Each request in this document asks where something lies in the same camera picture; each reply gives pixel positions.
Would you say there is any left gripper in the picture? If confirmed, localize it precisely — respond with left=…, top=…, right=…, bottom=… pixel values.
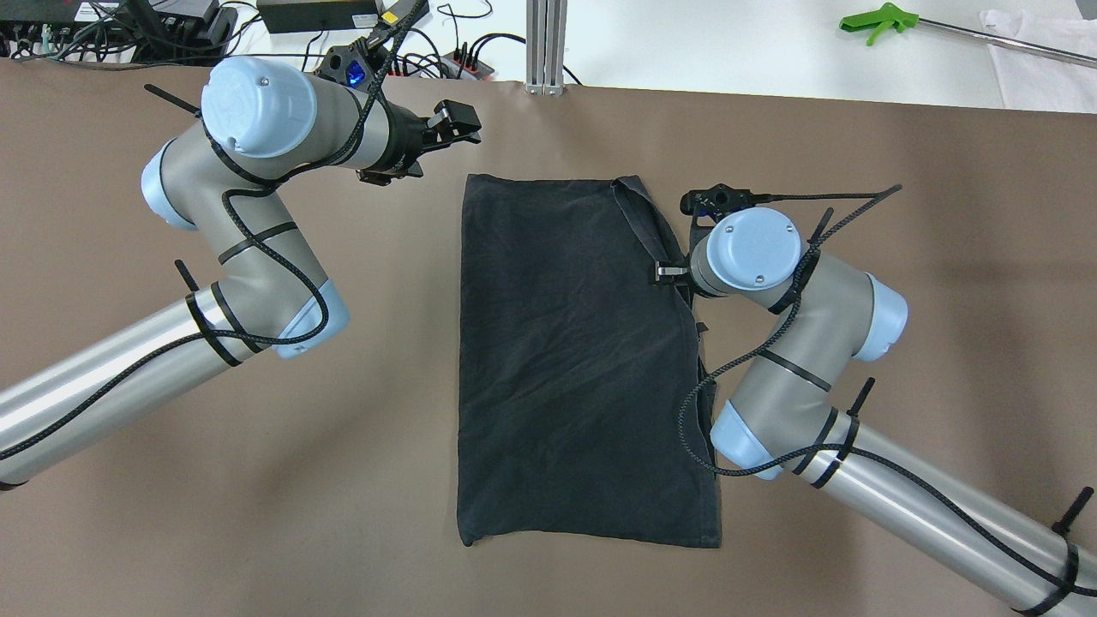
left=360, top=100, right=483, bottom=186

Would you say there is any black t-shirt with logo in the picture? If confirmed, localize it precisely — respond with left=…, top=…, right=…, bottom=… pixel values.
left=456, top=173, right=722, bottom=549

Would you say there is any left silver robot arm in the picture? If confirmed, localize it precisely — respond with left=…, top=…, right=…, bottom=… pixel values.
left=3, top=57, right=482, bottom=491

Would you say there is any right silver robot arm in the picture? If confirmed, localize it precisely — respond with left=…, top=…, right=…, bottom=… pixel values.
left=674, top=206, right=1094, bottom=616

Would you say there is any grey orange usb hub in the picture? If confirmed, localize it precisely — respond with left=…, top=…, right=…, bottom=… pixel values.
left=367, top=51, right=412, bottom=79
left=442, top=52, right=497, bottom=81

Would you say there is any black power adapter brick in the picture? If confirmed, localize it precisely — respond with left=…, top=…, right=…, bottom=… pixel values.
left=365, top=1, right=429, bottom=47

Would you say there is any black flat box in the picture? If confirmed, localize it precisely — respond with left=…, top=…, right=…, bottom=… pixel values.
left=255, top=1, right=383, bottom=34

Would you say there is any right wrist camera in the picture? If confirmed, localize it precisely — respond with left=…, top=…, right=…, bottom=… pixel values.
left=680, top=183, right=758, bottom=222

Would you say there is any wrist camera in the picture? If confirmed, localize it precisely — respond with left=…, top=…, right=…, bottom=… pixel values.
left=312, top=44, right=385, bottom=93
left=680, top=183, right=758, bottom=222

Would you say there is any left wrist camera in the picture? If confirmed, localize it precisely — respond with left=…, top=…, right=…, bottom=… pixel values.
left=312, top=44, right=385, bottom=93

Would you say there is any aluminium frame post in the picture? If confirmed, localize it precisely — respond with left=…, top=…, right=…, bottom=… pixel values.
left=524, top=1, right=567, bottom=96

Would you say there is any green handled reacher tool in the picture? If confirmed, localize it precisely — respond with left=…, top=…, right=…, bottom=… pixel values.
left=838, top=3, right=1096, bottom=69

